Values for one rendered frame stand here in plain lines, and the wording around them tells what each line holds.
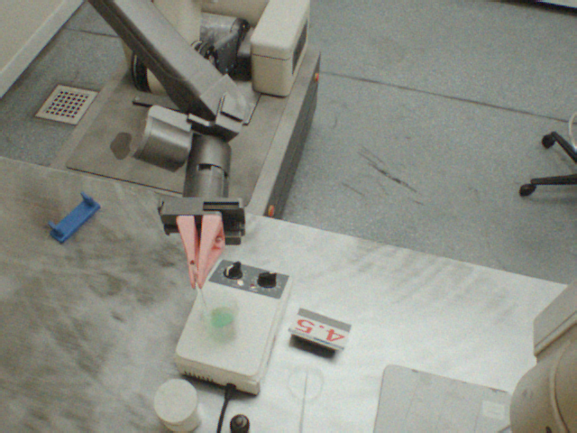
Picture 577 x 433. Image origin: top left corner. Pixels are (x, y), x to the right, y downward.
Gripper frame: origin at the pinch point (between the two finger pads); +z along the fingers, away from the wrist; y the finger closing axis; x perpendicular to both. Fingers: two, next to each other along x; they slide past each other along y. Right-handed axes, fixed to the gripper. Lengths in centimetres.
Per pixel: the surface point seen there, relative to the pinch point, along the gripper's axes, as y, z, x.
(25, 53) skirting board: -108, -165, 96
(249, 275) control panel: 4.7, -11.9, 21.5
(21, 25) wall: -107, -170, 85
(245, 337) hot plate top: 4.7, 0.3, 17.2
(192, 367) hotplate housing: -2.9, 3.8, 19.8
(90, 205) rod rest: -25.6, -28.0, 24.9
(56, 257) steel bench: -30.0, -17.5, 26.2
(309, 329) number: 14.2, -3.4, 23.3
